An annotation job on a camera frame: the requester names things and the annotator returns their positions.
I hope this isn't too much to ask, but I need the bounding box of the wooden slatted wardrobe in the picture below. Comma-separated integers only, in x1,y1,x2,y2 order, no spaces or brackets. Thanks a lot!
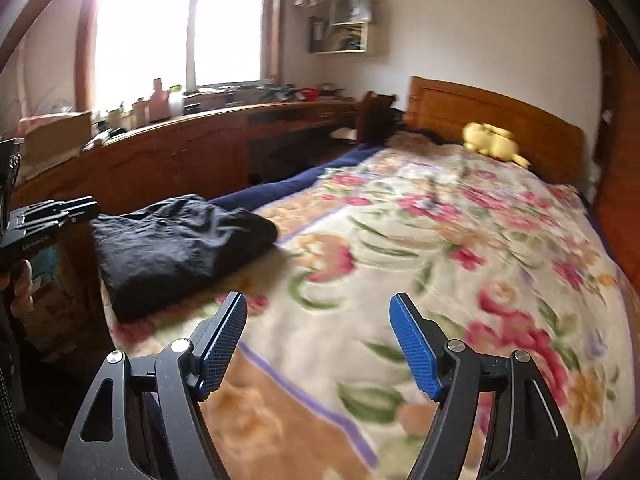
592,10,640,271

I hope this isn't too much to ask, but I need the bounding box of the cardboard box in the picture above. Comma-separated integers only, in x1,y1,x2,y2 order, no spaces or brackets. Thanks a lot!
20,110,93,167

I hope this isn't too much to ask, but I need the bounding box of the window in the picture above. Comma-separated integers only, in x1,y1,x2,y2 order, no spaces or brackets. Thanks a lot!
75,0,281,106

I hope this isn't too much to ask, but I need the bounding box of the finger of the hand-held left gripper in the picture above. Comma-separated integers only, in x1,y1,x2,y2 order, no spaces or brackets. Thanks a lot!
55,196,101,227

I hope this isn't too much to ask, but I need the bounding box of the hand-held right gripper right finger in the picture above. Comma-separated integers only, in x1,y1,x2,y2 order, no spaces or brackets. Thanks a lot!
389,292,583,480

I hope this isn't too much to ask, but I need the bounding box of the wooden bed headboard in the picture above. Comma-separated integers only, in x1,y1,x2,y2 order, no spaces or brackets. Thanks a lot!
402,76,586,186

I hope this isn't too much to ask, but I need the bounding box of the person's left hand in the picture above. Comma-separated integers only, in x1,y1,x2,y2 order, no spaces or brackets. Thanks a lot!
9,260,36,313

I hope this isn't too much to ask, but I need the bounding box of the floral blanket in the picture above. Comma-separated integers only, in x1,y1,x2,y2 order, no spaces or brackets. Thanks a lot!
102,142,631,480

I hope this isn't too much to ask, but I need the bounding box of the wooden chair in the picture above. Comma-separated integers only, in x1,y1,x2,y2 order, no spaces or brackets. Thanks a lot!
357,91,397,142

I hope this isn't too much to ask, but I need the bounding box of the yellow plush toy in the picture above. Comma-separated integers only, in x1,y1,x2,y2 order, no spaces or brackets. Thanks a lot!
462,122,532,168

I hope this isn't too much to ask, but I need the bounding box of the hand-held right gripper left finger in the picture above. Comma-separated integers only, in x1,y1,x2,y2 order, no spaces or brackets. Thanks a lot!
62,290,248,480

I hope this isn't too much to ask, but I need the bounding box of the long wooden desk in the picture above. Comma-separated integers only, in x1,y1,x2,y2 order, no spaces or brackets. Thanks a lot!
10,97,361,226

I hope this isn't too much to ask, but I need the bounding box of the white wall shelf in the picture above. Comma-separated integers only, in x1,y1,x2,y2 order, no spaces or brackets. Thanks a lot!
309,0,383,56

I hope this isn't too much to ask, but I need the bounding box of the black jacket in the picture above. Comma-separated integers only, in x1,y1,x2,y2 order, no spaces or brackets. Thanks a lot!
90,194,278,322

